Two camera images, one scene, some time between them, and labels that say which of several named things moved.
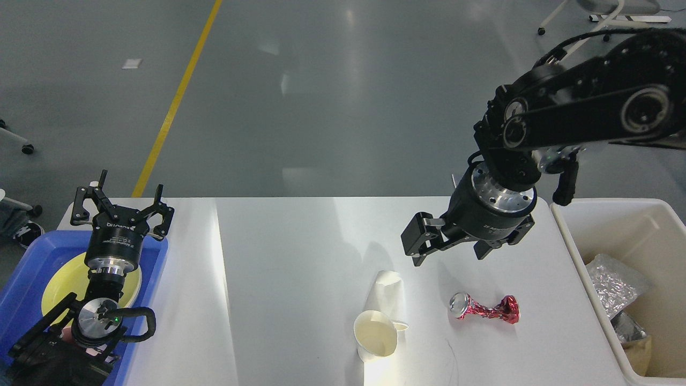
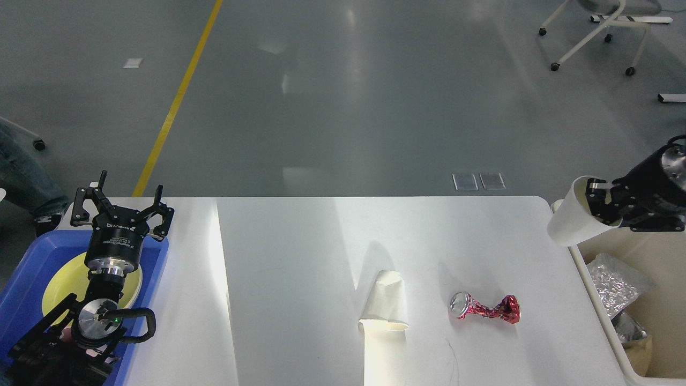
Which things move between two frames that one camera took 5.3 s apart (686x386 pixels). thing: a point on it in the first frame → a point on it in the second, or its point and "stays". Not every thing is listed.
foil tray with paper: x=627 y=328 stays
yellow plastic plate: x=69 y=279 stays
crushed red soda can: x=462 y=305 stays
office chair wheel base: x=8 y=135 → x=38 y=144
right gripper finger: x=423 y=234 → x=596 y=194
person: x=16 y=229 → x=25 y=176
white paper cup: x=386 y=295 stays
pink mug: x=66 y=334 stays
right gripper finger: x=482 y=248 → x=656 y=223
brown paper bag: x=639 y=353 stays
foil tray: x=616 y=286 stays
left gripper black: x=115 y=245 stays
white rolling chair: x=608 y=14 stays
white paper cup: x=375 y=335 → x=572 y=221
